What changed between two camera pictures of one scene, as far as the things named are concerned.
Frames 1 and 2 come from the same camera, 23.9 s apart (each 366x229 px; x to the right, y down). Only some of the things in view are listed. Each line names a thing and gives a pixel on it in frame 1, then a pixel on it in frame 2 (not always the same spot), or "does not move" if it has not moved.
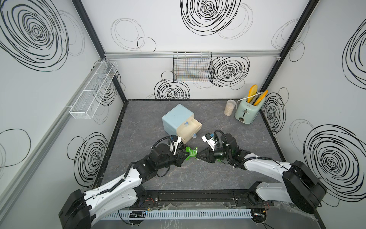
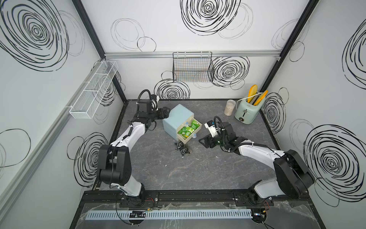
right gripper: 209,155 → 207,138
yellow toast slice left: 253,91 does not move
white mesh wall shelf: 86,102 does not move
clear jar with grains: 230,106 does not move
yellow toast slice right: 260,98 does not move
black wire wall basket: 192,67 does not move
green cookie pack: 192,152 → 182,130
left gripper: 178,159 → 165,114
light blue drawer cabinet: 175,117 does not move
